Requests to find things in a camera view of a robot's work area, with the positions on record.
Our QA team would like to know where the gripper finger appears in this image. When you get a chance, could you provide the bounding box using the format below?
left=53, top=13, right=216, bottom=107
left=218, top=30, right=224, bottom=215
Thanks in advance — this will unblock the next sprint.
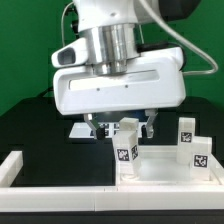
left=84, top=114, right=105, bottom=140
left=144, top=109, right=158, bottom=138

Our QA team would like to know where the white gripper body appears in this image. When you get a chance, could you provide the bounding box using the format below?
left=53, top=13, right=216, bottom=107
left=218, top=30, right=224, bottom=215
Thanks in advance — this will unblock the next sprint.
left=51, top=38, right=186, bottom=115

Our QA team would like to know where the white square tabletop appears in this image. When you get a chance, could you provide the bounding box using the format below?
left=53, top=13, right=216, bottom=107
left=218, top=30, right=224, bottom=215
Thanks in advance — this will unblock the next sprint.
left=115, top=146, right=224, bottom=186

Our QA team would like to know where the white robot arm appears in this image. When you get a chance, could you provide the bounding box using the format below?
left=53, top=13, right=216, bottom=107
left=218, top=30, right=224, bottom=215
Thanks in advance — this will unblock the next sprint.
left=51, top=0, right=186, bottom=139

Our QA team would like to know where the white marker tag sheet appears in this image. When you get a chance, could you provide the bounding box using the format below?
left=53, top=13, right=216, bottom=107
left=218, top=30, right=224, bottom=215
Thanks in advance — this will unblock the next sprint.
left=68, top=121, right=149, bottom=140

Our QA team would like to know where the white U-shaped obstacle fence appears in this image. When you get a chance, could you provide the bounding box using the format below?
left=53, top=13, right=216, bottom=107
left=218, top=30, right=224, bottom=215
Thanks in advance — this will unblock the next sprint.
left=0, top=151, right=224, bottom=212

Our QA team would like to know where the grey cable right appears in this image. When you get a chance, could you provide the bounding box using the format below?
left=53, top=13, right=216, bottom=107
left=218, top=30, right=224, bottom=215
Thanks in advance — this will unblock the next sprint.
left=138, top=0, right=219, bottom=77

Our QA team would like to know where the grey cable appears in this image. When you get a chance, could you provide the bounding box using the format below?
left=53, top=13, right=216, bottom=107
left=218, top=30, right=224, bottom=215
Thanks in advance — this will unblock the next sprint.
left=60, top=0, right=78, bottom=48
left=138, top=0, right=219, bottom=77

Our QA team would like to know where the black cable at base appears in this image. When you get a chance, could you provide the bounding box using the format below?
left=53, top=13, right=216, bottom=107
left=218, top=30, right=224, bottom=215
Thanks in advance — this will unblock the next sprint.
left=36, top=86, right=55, bottom=98

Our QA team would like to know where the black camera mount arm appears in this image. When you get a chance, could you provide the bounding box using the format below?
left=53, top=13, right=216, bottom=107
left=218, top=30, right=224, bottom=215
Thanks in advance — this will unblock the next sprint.
left=71, top=6, right=79, bottom=37

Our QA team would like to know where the grey cable left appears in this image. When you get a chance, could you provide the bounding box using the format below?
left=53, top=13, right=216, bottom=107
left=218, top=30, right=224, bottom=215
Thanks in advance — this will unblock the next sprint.
left=60, top=0, right=78, bottom=48

